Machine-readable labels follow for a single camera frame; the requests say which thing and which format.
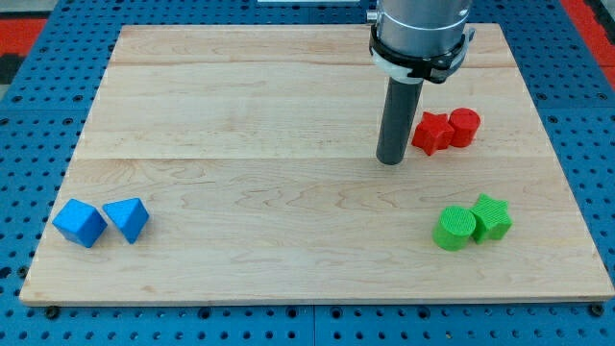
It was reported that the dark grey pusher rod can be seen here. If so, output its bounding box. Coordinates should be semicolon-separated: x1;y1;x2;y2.
376;78;423;165

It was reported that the red star block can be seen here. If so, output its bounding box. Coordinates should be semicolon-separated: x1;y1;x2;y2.
411;111;455;156

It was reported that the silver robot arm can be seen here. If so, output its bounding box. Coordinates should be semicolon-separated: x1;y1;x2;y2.
376;0;472;58

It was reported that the blue cube block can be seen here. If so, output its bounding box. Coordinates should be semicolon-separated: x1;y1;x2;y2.
52;199;108;248

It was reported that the blue triangle block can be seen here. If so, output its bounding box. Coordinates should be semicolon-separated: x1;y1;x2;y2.
103;198;149;244

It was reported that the green star block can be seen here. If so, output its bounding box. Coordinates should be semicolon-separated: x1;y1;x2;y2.
470;193;513;244

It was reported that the green cylinder block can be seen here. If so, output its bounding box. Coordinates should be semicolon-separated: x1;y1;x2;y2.
432;206;477;251

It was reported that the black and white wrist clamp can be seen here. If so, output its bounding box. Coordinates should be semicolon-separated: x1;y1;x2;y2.
369;24;476;84

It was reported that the red cylinder block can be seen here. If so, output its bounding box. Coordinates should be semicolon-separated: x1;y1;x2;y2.
449;108;481;148

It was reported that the light wooden board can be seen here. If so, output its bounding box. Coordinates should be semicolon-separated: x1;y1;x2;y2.
19;24;614;307

